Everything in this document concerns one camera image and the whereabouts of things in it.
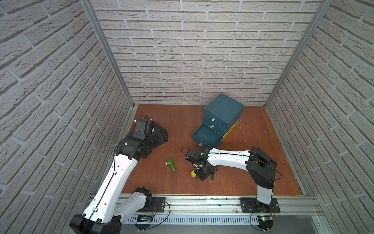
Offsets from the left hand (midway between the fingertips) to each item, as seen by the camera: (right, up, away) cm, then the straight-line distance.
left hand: (166, 133), depth 72 cm
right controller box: (+50, -44, -2) cm, 67 cm away
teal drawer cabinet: (+30, +9, +11) cm, 33 cm away
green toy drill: (0, -19, +15) cm, 24 cm away
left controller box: (-11, -42, -2) cm, 43 cm away
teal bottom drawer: (+23, -5, +26) cm, 35 cm away
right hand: (+21, -26, +11) cm, 35 cm away
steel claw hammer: (+26, -27, +11) cm, 38 cm away
